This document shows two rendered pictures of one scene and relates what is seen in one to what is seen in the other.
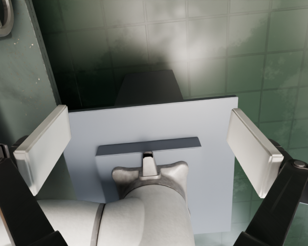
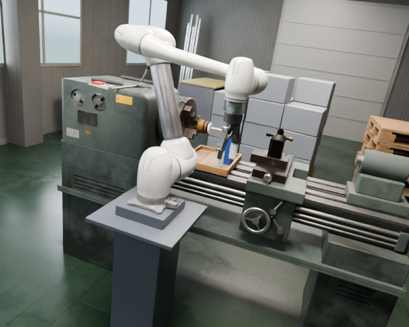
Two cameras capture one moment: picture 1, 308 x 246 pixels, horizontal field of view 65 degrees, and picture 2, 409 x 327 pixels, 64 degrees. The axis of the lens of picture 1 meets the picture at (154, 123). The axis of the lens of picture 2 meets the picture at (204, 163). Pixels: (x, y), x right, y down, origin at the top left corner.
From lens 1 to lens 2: 1.31 m
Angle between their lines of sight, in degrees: 63
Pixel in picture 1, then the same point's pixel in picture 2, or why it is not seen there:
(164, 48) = not seen: outside the picture
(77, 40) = (212, 307)
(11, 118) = (204, 217)
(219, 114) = (167, 239)
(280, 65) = not seen: outside the picture
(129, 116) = (190, 219)
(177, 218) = (161, 181)
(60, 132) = (232, 154)
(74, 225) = (185, 166)
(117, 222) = (176, 172)
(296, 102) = not seen: outside the picture
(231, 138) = (218, 163)
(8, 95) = (215, 222)
